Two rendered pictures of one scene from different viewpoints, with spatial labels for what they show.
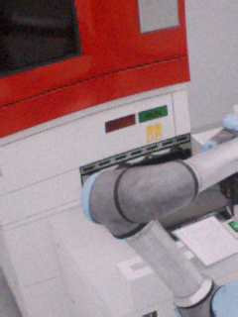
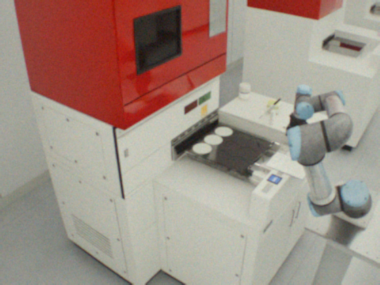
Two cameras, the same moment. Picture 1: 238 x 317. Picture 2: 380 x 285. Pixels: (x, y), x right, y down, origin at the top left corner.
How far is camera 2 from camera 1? 1.05 m
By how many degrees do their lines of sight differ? 25
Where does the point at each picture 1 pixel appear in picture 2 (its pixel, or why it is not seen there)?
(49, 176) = (155, 150)
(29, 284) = (137, 236)
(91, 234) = (194, 182)
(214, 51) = not seen: hidden behind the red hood
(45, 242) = (149, 199)
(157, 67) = (214, 63)
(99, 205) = (311, 146)
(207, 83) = not seen: hidden behind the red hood
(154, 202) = (347, 136)
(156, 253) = (323, 170)
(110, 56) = (195, 55)
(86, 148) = (175, 126)
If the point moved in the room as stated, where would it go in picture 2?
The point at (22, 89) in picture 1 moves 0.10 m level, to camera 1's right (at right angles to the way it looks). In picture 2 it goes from (149, 83) to (170, 79)
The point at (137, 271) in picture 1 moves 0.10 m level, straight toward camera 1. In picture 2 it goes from (269, 193) to (283, 205)
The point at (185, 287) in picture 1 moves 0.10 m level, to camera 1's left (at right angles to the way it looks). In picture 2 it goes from (328, 191) to (311, 199)
